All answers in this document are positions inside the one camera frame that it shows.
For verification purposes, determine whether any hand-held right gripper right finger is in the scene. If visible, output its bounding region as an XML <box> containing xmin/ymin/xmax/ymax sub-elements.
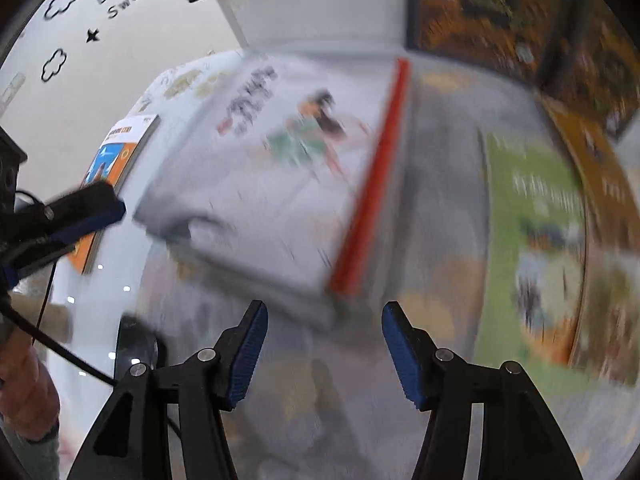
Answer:
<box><xmin>381</xmin><ymin>301</ymin><xmax>583</xmax><ymax>480</ymax></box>

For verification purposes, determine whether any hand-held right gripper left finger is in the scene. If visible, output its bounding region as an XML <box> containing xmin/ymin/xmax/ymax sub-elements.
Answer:
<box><xmin>67</xmin><ymin>300</ymin><xmax>269</xmax><ymax>480</ymax></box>

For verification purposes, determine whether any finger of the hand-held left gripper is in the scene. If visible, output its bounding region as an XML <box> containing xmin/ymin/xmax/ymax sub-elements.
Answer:
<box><xmin>0</xmin><ymin>242</ymin><xmax>76</xmax><ymax>288</ymax></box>
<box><xmin>45</xmin><ymin>181</ymin><xmax>127</xmax><ymax>243</ymax></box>

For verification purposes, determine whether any person's left forearm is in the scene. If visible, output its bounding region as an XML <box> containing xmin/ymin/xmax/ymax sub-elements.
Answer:
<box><xmin>22</xmin><ymin>422</ymin><xmax>63</xmax><ymax>480</ymax></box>

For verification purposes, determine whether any person's left hand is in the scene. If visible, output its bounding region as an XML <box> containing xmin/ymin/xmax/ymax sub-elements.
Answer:
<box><xmin>0</xmin><ymin>332</ymin><xmax>61</xmax><ymax>442</ymax></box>

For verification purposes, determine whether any orange and blue picture book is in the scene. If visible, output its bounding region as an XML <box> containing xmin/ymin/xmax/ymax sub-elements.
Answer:
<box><xmin>67</xmin><ymin>115</ymin><xmax>161</xmax><ymax>275</ymax></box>

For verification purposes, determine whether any black smartphone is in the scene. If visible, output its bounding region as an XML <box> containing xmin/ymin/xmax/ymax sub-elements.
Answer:
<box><xmin>115</xmin><ymin>315</ymin><xmax>168</xmax><ymax>377</ymax></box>

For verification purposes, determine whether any green book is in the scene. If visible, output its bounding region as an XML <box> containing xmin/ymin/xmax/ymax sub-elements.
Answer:
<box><xmin>472</xmin><ymin>130</ymin><xmax>588</xmax><ymax>366</ymax></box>

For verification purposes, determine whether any white storybook brush title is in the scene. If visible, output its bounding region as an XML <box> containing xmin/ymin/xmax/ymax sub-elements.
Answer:
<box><xmin>135</xmin><ymin>52</ymin><xmax>401</xmax><ymax>313</ymax></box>

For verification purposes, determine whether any brown book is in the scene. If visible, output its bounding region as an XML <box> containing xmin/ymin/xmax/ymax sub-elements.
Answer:
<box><xmin>542</xmin><ymin>95</ymin><xmax>640</xmax><ymax>281</ymax></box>

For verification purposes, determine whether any dark ornate encyclopedia book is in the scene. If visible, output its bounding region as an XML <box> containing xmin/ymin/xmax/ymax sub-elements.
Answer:
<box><xmin>540</xmin><ymin>0</ymin><xmax>640</xmax><ymax>136</ymax></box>
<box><xmin>405</xmin><ymin>0</ymin><xmax>566</xmax><ymax>86</ymax></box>

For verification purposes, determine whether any left hand-held gripper cable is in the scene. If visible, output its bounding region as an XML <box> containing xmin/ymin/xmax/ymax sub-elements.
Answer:
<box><xmin>0</xmin><ymin>187</ymin><xmax>121</xmax><ymax>388</ymax></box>

